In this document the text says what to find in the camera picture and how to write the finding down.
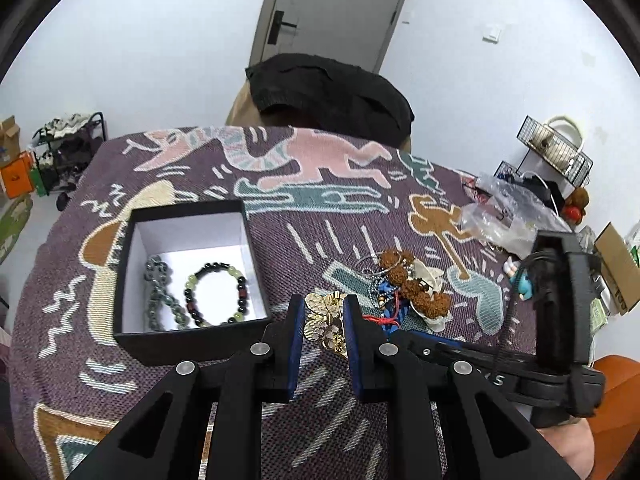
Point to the black jacket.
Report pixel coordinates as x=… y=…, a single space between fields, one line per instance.
x=330 y=95

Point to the crumpled clear plastic bag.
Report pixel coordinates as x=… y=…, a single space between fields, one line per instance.
x=510 y=215

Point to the brown plush toy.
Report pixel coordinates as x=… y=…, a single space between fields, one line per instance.
x=576 y=202

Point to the blue shirt doll figurine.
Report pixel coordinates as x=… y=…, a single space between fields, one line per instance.
x=522 y=280

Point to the orange box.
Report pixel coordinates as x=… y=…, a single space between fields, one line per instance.
x=17 y=175

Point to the flat cardboard box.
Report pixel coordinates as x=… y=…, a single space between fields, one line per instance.
x=617 y=260

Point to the tan chair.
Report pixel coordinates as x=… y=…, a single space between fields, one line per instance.
x=242 y=110

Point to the gold filigree brooch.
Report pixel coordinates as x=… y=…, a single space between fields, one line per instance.
x=325 y=322

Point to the black bag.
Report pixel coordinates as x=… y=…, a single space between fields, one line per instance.
x=545 y=195

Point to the white light switch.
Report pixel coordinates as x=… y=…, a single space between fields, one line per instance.
x=492 y=33

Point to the black shoe rack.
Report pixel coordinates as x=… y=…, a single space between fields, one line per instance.
x=70 y=155

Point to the white shell ornament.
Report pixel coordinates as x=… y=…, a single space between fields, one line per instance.
x=430 y=275

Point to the green floor mat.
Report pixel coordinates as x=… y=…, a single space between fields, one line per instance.
x=15 y=225

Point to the black jewelry box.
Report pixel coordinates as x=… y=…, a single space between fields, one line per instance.
x=190 y=345

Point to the open cardboard box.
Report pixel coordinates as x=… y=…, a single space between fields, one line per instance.
x=9 y=135

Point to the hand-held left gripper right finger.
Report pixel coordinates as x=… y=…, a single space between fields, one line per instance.
x=352 y=350

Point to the blue beaded jewelry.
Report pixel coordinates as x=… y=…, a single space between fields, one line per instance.
x=387 y=297

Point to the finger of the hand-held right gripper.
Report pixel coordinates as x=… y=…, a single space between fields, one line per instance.
x=450 y=351

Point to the white handbag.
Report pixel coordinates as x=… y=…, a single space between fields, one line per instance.
x=555 y=152

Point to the orange fabric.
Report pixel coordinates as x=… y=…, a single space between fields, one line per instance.
x=617 y=400

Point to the purple printed table cloth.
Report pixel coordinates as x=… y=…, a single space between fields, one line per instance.
x=200 y=170

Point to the grey door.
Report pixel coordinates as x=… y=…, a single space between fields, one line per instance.
x=340 y=10

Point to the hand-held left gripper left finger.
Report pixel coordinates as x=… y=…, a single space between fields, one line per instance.
x=297 y=345

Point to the person's right forearm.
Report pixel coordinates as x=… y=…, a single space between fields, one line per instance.
x=565 y=447

